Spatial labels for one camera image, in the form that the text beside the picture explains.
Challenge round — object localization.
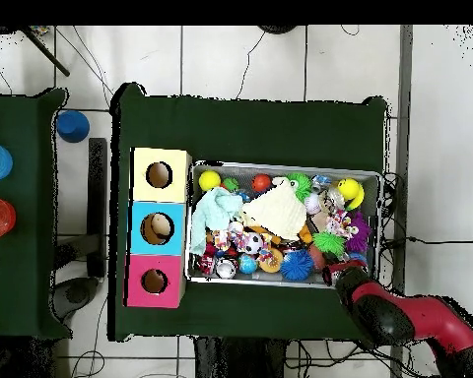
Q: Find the wooden box with three holes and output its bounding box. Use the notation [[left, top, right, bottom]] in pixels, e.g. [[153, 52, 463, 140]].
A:
[[123, 147, 193, 309]]

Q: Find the blue spiky ball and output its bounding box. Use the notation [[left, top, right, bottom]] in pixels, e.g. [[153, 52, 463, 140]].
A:
[[279, 248, 315, 283]]

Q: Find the purple spiky monster toy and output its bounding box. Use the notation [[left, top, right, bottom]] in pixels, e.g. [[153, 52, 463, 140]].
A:
[[344, 212, 373, 253]]

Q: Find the cream waffle cloth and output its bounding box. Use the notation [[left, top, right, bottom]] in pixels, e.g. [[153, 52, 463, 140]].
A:
[[241, 182, 308, 242]]

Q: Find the yellow smiley ball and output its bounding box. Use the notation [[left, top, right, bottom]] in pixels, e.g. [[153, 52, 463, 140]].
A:
[[336, 177, 366, 211]]

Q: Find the green furry toy with eyes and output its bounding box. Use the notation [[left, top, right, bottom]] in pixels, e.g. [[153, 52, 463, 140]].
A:
[[285, 171, 313, 204]]

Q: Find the red orange ball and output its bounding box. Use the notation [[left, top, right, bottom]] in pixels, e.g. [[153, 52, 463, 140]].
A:
[[251, 173, 272, 193]]

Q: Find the mint green cloth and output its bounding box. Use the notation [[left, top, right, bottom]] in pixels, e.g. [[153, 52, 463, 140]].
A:
[[188, 186, 245, 257]]

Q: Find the plain yellow ball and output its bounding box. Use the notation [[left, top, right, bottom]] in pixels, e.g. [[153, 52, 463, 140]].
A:
[[197, 169, 222, 193]]

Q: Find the black upright panel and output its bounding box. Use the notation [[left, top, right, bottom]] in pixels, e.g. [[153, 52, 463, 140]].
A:
[[86, 137, 108, 279]]

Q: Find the black round base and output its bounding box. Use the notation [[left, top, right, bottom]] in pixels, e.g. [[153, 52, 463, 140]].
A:
[[257, 26, 297, 35]]

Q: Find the dark stand base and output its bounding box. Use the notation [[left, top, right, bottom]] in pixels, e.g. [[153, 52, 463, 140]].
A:
[[50, 275, 102, 321]]

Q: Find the blue plastic cup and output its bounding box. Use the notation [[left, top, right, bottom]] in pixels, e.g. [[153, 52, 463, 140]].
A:
[[55, 109, 91, 144]]

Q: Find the dark green side table cloth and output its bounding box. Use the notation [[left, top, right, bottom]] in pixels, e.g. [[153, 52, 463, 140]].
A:
[[0, 88, 72, 340]]

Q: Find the red plastic bowl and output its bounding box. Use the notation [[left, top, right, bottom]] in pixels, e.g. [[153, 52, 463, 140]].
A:
[[0, 195, 18, 241]]

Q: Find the black tripod leg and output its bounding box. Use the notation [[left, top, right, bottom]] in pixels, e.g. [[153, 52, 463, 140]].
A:
[[21, 27, 71, 77]]

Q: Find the black power cable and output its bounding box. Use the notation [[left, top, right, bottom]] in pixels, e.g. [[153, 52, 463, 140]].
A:
[[379, 234, 473, 248]]

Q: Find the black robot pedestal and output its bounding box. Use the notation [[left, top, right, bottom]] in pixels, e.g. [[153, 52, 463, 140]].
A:
[[192, 336, 289, 378]]

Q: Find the silver wire mesh bin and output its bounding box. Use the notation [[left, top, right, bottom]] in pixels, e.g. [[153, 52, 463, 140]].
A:
[[184, 158, 383, 292]]

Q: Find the thin black floor cable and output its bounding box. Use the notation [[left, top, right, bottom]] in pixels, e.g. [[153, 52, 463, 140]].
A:
[[235, 31, 267, 99]]

